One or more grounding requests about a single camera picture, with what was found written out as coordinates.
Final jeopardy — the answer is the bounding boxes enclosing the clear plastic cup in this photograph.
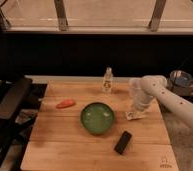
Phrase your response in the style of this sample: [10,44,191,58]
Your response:
[129,78,141,105]

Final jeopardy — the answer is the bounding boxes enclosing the orange carrot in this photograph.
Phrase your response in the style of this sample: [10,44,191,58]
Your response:
[56,99,75,109]

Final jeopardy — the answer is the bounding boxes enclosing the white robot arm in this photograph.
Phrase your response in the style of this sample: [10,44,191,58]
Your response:
[132,75,193,171]

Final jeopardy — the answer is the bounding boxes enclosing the blue round dish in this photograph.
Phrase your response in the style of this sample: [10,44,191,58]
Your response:
[170,70,193,88]

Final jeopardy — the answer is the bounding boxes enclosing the green bowl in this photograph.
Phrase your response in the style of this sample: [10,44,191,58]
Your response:
[80,102,115,135]

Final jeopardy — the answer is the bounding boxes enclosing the black phone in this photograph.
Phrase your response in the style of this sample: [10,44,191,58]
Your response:
[114,131,132,155]

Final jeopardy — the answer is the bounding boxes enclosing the black office chair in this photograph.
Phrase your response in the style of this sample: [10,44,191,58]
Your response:
[0,77,35,168]

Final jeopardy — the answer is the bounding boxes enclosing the white sponge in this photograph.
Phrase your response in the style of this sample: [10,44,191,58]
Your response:
[125,111,145,120]

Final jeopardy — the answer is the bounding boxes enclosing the clear spray bottle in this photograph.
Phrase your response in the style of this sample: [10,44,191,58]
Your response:
[103,67,113,93]

